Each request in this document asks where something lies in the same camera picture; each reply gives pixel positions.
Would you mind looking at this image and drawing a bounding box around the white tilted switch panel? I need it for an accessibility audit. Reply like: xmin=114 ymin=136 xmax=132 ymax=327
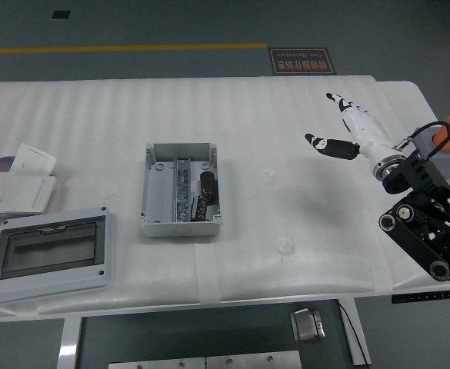
xmin=8 ymin=142 xmax=58 ymax=176

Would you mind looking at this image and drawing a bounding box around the thin black cable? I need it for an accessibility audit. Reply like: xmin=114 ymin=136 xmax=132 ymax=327
xmin=337 ymin=301 xmax=366 ymax=367

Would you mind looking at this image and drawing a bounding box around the grey enclosure with dark window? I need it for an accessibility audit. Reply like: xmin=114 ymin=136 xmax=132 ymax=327
xmin=0 ymin=206 xmax=116 ymax=306

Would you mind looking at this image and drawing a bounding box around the grey open junction box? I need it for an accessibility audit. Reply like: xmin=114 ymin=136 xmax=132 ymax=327
xmin=138 ymin=141 xmax=222 ymax=238

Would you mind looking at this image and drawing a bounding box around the grey metal plate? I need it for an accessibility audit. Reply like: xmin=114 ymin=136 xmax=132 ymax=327
xmin=205 ymin=350 xmax=302 ymax=369
xmin=108 ymin=357 xmax=207 ymax=369

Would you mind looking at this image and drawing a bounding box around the silver metal block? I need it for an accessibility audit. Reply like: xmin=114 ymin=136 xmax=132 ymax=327
xmin=288 ymin=307 xmax=327 ymax=344

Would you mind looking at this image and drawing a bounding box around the metal terminal rail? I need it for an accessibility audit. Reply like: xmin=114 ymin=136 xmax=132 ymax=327
xmin=173 ymin=157 xmax=192 ymax=224

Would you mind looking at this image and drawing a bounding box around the black floor sign orange text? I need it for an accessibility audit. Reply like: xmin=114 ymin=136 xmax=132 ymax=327
xmin=268 ymin=48 xmax=338 ymax=76

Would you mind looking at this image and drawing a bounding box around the white table leg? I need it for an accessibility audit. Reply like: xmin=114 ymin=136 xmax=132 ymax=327
xmin=57 ymin=317 xmax=84 ymax=369
xmin=339 ymin=298 xmax=372 ymax=367

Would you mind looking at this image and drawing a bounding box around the white foam mat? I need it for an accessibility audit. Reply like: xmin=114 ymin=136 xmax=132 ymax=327
xmin=0 ymin=75 xmax=397 ymax=320

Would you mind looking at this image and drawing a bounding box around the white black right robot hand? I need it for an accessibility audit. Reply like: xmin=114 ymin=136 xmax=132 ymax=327
xmin=305 ymin=92 xmax=405 ymax=165

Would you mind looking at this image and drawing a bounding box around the black cylindrical battery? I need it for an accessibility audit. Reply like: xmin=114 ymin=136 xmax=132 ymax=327
xmin=190 ymin=171 xmax=219 ymax=224

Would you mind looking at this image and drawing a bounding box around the white flat switch panel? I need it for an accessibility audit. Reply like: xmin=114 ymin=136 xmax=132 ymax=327
xmin=5 ymin=175 xmax=58 ymax=214

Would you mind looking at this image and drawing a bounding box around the black table control panel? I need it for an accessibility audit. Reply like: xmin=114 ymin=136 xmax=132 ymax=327
xmin=392 ymin=290 xmax=450 ymax=304

